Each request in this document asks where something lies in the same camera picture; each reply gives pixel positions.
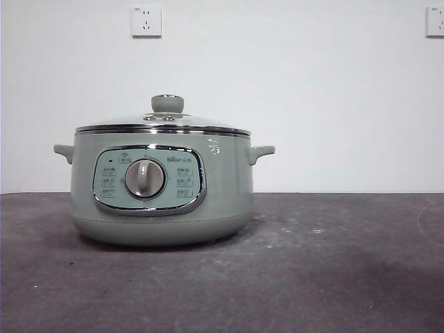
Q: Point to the glass lid with green knob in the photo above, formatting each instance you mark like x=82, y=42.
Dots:
x=166, y=104

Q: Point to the sage green electric cooking pot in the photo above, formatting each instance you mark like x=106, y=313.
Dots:
x=225, y=187

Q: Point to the white wall socket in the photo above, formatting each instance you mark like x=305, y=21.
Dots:
x=436, y=29
x=146, y=29

